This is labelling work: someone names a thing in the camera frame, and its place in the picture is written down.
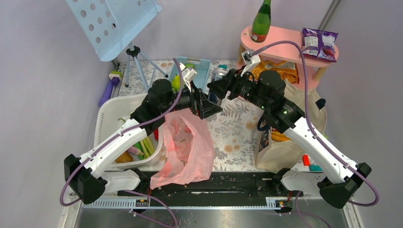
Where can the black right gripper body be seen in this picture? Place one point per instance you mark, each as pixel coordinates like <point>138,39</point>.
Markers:
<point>246,88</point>

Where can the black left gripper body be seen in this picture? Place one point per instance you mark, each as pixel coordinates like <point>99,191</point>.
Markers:
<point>186,100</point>

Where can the green pear toy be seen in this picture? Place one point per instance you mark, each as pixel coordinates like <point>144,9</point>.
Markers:
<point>177,83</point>

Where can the pink plastic grocery bag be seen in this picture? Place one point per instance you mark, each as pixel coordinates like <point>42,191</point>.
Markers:
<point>189,153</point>

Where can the orange yellow packet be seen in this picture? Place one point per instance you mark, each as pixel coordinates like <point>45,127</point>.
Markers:
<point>277,136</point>

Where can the green leek toy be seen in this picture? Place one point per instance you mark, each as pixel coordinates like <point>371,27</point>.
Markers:
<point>147,147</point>

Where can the beige floral canvas tote bag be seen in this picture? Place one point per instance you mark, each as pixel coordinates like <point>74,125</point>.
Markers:
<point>273,155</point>

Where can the silver blue drink can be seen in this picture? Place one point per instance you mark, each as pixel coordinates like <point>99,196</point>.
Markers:
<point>217,74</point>

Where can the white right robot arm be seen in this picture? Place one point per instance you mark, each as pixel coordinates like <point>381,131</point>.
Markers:
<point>343,176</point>

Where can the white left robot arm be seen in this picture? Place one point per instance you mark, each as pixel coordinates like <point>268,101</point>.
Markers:
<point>85,174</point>

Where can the orange toy food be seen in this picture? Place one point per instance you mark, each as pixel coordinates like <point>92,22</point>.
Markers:
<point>124,158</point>

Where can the light blue perforated basket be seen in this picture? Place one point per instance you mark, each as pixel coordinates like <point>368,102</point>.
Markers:
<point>202,67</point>

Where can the orange printed snack bag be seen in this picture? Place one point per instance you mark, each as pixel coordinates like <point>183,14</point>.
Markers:
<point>287,70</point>

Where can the red chili pepper toy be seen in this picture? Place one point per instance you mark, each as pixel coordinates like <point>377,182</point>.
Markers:
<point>156,134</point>

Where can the floral patterned table mat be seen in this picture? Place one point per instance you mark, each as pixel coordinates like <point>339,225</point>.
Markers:
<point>233,131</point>

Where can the green toy watermelon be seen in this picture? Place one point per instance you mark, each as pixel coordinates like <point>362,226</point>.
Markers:
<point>190,66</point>

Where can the pink two-tier wooden shelf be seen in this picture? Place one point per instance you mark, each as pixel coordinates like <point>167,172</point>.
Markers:
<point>286,52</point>

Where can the white plastic tub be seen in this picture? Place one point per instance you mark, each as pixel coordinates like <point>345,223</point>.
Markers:
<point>111,117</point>

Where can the green cucumber toy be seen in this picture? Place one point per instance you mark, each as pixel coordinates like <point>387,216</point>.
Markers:
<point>139,147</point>

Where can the purple dumbbell toy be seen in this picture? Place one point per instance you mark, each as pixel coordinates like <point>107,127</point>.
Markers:
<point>115,78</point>

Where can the green glass bottle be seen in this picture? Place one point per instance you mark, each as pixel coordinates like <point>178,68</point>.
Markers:
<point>262,22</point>

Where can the purple snack packet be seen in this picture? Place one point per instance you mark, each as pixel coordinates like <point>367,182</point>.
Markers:
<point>319,44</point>

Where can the red orange small block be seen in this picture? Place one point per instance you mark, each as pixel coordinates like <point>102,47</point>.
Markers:
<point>306,160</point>

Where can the teal flat block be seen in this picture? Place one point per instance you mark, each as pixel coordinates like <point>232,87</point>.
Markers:
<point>315,168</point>

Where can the light blue music stand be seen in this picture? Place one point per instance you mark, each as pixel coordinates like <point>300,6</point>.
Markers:
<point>112,25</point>

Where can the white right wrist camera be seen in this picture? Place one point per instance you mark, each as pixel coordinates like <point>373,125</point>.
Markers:
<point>251,60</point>

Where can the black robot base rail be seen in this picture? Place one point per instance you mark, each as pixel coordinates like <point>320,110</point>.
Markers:
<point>222,189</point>

